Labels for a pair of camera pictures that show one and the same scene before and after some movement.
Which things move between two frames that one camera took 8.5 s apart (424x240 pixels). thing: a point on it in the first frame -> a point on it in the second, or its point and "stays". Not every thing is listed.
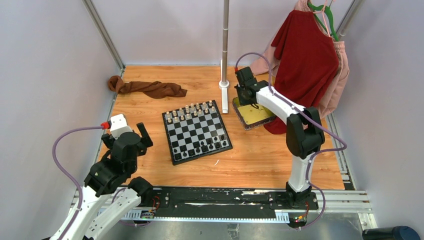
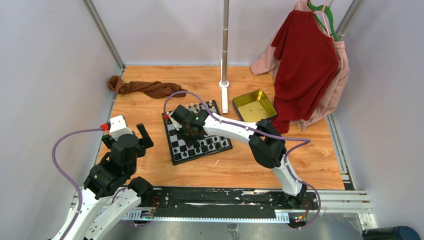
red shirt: (307, 63) stays
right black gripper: (242, 101) -> (189, 142)
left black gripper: (146, 140) stays
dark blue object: (396, 233) stays
